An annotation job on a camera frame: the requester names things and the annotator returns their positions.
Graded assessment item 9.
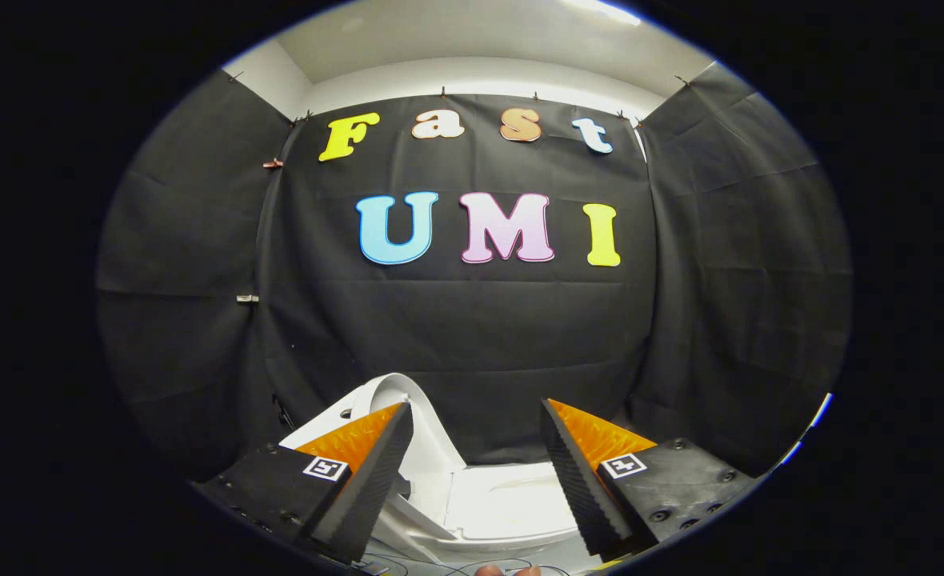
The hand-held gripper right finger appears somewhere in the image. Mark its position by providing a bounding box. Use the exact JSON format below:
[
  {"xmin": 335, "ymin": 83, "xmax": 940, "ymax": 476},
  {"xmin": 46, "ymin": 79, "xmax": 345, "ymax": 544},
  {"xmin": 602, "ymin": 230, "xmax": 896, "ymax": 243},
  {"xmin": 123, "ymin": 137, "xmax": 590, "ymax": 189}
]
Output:
[{"xmin": 540, "ymin": 398, "xmax": 758, "ymax": 560}]

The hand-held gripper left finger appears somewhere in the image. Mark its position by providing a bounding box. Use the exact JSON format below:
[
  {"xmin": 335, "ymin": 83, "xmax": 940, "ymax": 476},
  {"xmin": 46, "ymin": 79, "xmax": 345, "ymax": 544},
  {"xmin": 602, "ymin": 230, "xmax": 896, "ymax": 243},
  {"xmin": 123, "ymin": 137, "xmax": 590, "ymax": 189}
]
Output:
[{"xmin": 192, "ymin": 402, "xmax": 414, "ymax": 564}]

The white toilet bowl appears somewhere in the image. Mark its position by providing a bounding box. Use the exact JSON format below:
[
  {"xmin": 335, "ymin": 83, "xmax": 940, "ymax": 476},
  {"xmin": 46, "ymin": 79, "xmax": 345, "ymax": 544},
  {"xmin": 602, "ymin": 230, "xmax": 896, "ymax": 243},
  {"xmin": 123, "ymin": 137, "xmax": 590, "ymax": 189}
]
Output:
[{"xmin": 370, "ymin": 500, "xmax": 598, "ymax": 562}]

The white toilet tank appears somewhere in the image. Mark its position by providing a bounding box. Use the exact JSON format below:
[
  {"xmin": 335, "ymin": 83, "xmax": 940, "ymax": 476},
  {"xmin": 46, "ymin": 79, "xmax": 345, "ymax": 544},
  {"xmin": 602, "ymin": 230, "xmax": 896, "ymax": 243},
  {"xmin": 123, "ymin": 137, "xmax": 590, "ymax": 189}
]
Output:
[{"xmin": 278, "ymin": 390, "xmax": 378, "ymax": 450}]

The black backdrop cloth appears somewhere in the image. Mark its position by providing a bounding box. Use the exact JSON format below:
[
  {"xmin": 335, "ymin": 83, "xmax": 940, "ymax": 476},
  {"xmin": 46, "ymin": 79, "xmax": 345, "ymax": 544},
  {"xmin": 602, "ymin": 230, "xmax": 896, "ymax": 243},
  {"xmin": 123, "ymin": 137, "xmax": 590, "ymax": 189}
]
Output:
[{"xmin": 96, "ymin": 62, "xmax": 854, "ymax": 481}]

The thin black cable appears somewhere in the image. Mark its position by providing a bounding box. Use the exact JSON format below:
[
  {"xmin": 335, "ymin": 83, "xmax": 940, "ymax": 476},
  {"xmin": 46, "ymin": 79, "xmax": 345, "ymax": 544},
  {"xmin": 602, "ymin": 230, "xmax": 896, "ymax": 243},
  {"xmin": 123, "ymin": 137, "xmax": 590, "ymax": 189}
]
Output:
[{"xmin": 358, "ymin": 552, "xmax": 573, "ymax": 576}]

